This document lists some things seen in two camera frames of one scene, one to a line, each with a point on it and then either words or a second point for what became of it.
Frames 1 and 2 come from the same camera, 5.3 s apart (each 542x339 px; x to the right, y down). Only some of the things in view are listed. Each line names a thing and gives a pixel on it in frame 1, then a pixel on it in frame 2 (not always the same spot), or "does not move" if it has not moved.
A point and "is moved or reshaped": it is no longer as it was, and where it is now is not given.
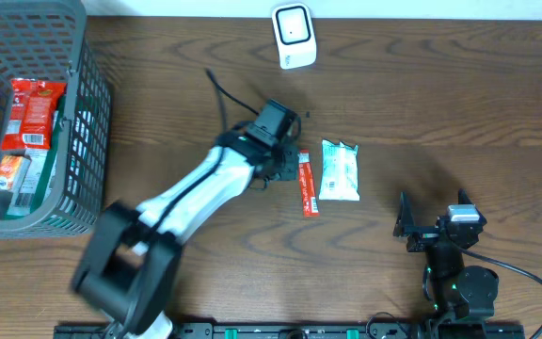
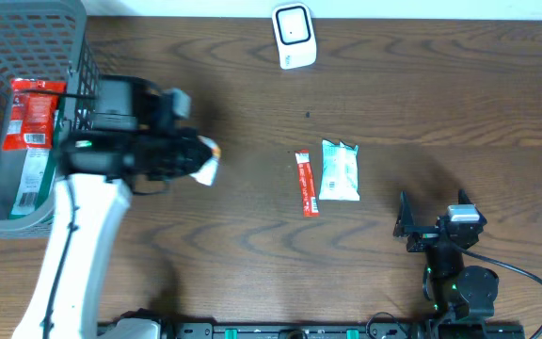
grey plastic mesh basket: [38, 40] does not move
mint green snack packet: [340, 171] does not move
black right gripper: [423, 235] does not move
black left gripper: [294, 166] → [186, 139]
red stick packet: [310, 202] does not move
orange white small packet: [10, 172] is moved or reshaped
